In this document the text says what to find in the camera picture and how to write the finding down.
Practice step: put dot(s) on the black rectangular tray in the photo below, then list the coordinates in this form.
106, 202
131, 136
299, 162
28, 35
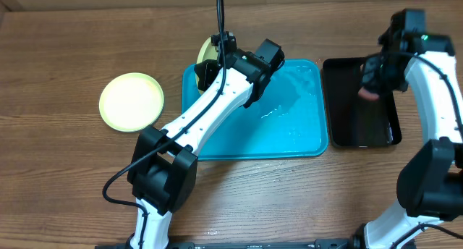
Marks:
354, 121

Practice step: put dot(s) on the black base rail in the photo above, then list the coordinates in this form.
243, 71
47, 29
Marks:
318, 244

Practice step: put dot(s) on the teal plastic tray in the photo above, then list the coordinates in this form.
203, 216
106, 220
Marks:
289, 120

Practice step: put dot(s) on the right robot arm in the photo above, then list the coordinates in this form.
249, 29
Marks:
428, 194

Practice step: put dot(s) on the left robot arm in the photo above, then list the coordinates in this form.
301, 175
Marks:
165, 160

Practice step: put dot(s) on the orange green scrub sponge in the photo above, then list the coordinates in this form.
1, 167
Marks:
367, 95

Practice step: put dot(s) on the yellow-green plate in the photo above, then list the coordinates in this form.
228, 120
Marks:
206, 68
131, 102

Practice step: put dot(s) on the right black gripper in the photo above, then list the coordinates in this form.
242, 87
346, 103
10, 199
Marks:
371, 79

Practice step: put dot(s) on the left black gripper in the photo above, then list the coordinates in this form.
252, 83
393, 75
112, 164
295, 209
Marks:
206, 75

